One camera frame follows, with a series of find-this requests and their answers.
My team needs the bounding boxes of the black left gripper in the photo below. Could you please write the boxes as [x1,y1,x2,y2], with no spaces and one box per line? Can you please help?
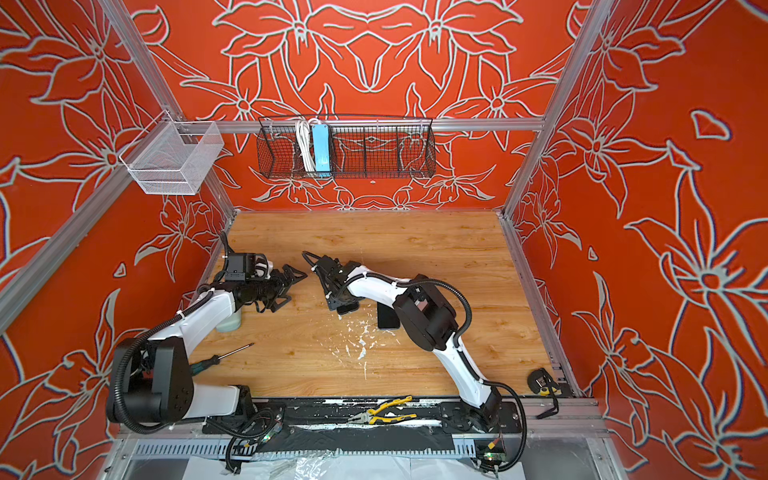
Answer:
[246,264,306,310]

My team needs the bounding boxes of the black smartphone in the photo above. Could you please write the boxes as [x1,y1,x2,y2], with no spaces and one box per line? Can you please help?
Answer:
[336,302,360,316]

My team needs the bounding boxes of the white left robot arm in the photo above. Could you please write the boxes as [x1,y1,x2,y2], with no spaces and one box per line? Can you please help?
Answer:
[106,253,307,434]

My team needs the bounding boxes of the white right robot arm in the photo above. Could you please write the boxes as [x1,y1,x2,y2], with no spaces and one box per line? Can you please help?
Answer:
[302,251,527,433]

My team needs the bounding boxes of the pale green soap bar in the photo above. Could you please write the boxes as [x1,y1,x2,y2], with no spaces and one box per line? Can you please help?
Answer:
[215,309,242,333]

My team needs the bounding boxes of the light blue flat box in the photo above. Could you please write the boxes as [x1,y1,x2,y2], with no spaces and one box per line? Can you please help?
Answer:
[312,123,331,177]

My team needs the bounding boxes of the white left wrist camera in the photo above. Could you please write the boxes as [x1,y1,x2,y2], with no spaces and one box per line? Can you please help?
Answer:
[251,253,273,279]

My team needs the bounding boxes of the green handled screwdriver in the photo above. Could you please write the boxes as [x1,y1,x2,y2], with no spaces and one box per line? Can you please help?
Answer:
[190,343,254,376]

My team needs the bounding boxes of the black wire wall basket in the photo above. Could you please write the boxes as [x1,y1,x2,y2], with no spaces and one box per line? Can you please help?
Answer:
[256,115,437,180]

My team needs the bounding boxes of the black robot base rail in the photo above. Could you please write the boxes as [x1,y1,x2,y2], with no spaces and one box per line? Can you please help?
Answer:
[201,396,522,460]

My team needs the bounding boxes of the yellow handled pliers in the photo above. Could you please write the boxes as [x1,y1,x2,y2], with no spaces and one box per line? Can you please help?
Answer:
[347,396,418,425]

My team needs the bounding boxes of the white coiled cable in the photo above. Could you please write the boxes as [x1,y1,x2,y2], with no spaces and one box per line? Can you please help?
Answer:
[294,119,316,175]

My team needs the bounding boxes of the clear plastic wall bin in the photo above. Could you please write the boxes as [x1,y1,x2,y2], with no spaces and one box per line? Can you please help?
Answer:
[118,112,224,195]

